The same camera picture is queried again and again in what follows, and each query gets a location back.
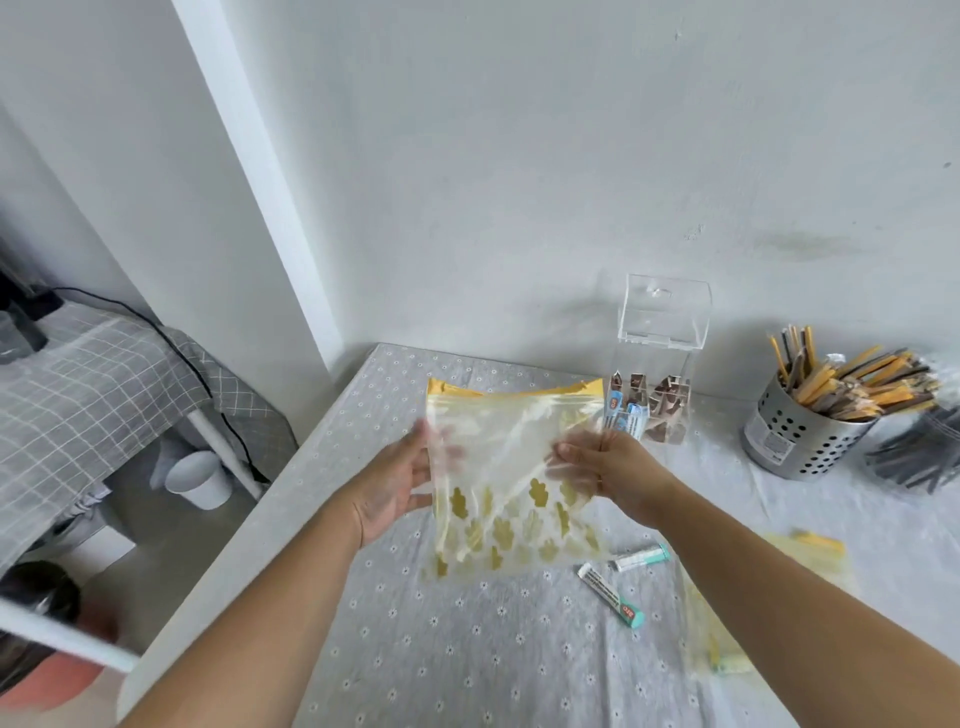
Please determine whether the person's right hand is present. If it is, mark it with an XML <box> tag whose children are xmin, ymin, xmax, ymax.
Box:
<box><xmin>545</xmin><ymin>429</ymin><xmax>681</xmax><ymax>531</ymax></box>

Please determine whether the person's left hand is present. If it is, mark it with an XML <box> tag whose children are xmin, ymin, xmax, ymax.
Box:
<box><xmin>348</xmin><ymin>418</ymin><xmax>468</xmax><ymax>550</ymax></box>

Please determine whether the clear yellow-printed zip bag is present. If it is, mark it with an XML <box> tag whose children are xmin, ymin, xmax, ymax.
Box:
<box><xmin>421</xmin><ymin>377</ymin><xmax>610</xmax><ymax>583</ymax></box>

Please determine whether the person's right forearm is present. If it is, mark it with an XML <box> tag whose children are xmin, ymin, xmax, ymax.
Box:
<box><xmin>648</xmin><ymin>480</ymin><xmax>960</xmax><ymax>728</ymax></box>

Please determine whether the person's left forearm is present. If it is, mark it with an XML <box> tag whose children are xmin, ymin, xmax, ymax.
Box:
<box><xmin>120</xmin><ymin>489</ymin><xmax>370</xmax><ymax>728</ymax></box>

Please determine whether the bunch of brown sachets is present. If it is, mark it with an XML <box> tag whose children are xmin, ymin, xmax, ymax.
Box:
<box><xmin>609</xmin><ymin>371</ymin><xmax>693</xmax><ymax>444</ymax></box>

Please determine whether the white tube with teal cap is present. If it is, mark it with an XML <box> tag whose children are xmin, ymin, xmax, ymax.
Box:
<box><xmin>576</xmin><ymin>563</ymin><xmax>646</xmax><ymax>631</ymax></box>
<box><xmin>609</xmin><ymin>543</ymin><xmax>672</xmax><ymax>574</ymax></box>

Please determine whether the clear acrylic box with lid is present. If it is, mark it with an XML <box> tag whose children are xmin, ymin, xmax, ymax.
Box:
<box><xmin>598</xmin><ymin>273</ymin><xmax>713</xmax><ymax>446</ymax></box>

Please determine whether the white table leg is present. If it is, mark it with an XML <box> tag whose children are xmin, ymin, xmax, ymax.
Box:
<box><xmin>183</xmin><ymin>408</ymin><xmax>265</xmax><ymax>502</ymax></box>

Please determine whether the grey floral tablecloth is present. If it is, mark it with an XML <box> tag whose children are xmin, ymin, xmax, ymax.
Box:
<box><xmin>288</xmin><ymin>342</ymin><xmax>960</xmax><ymax>728</ymax></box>

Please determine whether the perforated steel utensil holder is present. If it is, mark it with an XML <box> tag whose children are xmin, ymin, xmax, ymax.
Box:
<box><xmin>741</xmin><ymin>372</ymin><xmax>880</xmax><ymax>482</ymax></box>

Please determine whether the white cup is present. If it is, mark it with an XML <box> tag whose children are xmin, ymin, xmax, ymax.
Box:
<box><xmin>164</xmin><ymin>450</ymin><xmax>235</xmax><ymax>513</ymax></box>

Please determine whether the clear yellow-topped zip bag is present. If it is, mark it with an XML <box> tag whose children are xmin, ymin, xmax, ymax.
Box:
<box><xmin>677</xmin><ymin>528</ymin><xmax>858</xmax><ymax>678</ymax></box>

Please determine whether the bunch of yellow stick packets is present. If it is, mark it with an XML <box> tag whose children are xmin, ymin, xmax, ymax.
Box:
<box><xmin>765</xmin><ymin>324</ymin><xmax>943</xmax><ymax>423</ymax></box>

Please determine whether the grey checked cloth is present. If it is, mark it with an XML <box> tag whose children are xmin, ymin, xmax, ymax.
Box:
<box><xmin>0</xmin><ymin>303</ymin><xmax>299</xmax><ymax>580</ymax></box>

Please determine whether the bunch of grey stick packets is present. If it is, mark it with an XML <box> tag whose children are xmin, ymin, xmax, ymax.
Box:
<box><xmin>864</xmin><ymin>407</ymin><xmax>960</xmax><ymax>497</ymax></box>

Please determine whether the white box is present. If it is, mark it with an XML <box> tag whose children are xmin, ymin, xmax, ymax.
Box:
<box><xmin>54</xmin><ymin>523</ymin><xmax>138</xmax><ymax>580</ymax></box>

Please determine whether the white bar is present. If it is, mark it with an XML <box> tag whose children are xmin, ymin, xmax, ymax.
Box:
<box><xmin>0</xmin><ymin>598</ymin><xmax>143</xmax><ymax>675</ymax></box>

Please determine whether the black round container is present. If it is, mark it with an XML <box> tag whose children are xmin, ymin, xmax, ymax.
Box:
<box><xmin>0</xmin><ymin>561</ymin><xmax>83</xmax><ymax>681</ymax></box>

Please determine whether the black device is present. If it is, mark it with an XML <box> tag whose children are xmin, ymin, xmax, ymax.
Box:
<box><xmin>0</xmin><ymin>255</ymin><xmax>66</xmax><ymax>366</ymax></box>

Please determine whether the pink round object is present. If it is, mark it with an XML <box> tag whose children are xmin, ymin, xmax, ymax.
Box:
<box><xmin>0</xmin><ymin>600</ymin><xmax>123</xmax><ymax>714</ymax></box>

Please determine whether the black cable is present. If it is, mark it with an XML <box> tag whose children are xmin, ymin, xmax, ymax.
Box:
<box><xmin>49</xmin><ymin>287</ymin><xmax>273</xmax><ymax>485</ymax></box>

